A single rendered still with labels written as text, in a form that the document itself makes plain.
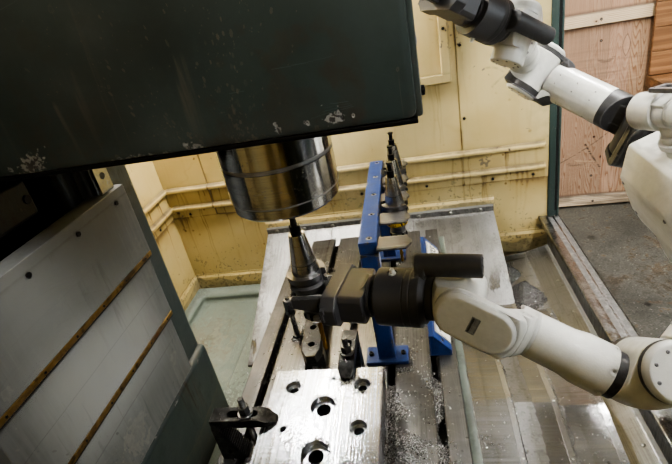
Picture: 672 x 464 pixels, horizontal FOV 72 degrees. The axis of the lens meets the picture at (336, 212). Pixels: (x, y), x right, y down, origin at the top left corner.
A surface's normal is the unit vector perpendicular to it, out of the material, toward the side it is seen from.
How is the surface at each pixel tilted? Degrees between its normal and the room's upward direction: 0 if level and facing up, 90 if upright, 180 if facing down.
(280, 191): 90
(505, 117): 90
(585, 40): 91
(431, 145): 90
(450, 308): 75
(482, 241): 24
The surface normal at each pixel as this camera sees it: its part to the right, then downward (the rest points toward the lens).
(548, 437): -0.19, -0.82
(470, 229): -0.21, -0.62
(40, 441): 0.98, -0.11
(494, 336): -0.36, 0.22
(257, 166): -0.11, 0.46
